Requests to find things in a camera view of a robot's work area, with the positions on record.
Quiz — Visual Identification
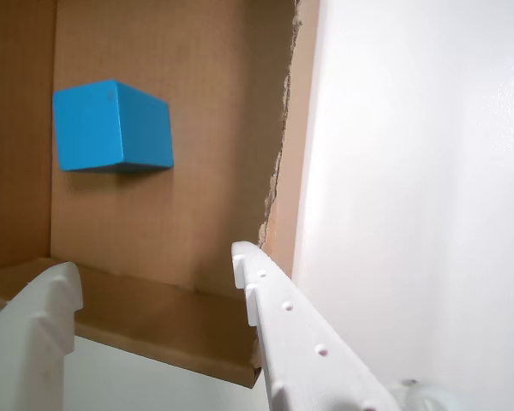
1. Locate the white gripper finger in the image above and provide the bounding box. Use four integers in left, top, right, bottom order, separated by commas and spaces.
230, 240, 403, 411
0, 260, 84, 411

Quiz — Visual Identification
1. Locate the blue cube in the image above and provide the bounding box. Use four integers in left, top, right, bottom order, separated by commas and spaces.
52, 78, 175, 174

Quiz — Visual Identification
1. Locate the brown cardboard box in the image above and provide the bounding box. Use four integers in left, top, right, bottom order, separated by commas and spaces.
0, 0, 320, 390

